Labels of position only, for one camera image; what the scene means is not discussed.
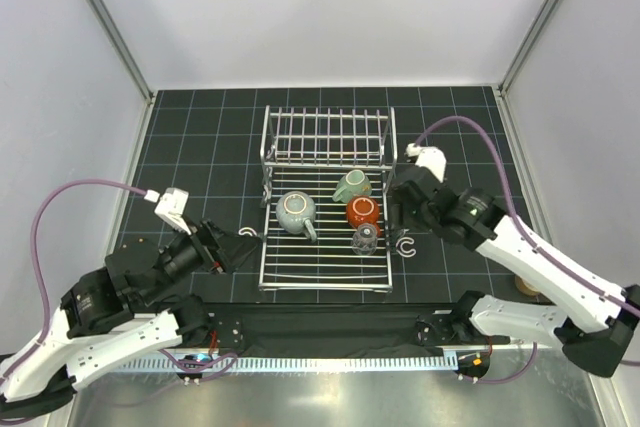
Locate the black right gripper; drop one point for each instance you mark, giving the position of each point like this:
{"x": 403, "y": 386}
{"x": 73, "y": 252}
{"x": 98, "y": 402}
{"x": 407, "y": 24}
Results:
{"x": 401, "y": 216}

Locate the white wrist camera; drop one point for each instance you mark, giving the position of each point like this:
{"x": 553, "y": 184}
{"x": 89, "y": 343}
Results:
{"x": 431, "y": 158}
{"x": 170, "y": 207}

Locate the chrome wire dish rack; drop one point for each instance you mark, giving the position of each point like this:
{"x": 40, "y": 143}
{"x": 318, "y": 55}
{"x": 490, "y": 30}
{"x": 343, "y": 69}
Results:
{"x": 310, "y": 149}

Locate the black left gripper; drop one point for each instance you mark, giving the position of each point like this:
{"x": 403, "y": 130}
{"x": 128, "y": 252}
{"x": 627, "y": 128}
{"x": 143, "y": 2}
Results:
{"x": 229, "y": 251}

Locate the clear glass mug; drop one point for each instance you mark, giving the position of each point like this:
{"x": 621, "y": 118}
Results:
{"x": 296, "y": 214}

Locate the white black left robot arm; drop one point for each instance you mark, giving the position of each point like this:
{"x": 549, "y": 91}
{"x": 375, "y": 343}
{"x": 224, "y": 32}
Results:
{"x": 118, "y": 313}

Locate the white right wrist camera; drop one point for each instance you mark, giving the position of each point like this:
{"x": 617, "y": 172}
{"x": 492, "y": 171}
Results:
{"x": 431, "y": 158}

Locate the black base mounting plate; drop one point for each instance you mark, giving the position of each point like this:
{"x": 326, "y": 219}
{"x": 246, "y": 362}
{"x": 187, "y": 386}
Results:
{"x": 347, "y": 330}

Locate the mint green ceramic mug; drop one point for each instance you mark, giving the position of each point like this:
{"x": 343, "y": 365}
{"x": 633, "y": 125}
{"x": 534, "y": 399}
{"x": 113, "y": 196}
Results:
{"x": 352, "y": 184}

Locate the cream brown ceramic cup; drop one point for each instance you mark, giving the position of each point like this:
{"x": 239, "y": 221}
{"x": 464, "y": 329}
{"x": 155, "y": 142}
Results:
{"x": 525, "y": 288}

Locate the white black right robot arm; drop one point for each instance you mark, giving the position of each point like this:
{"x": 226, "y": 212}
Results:
{"x": 591, "y": 320}

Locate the small clear shot glass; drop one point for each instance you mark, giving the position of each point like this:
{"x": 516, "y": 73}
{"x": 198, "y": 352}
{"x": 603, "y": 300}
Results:
{"x": 364, "y": 240}

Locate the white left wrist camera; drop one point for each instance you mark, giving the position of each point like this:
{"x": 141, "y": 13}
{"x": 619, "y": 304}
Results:
{"x": 170, "y": 207}

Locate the perforated aluminium cable rail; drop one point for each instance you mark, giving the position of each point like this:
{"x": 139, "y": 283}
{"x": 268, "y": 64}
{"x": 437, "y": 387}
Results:
{"x": 158, "y": 364}

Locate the black grid table mat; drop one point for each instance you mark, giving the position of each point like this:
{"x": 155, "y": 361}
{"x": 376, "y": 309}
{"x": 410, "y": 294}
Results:
{"x": 207, "y": 143}

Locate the orange brown ceramic mug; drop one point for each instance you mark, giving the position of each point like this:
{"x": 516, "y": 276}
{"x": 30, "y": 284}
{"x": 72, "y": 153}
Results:
{"x": 363, "y": 210}

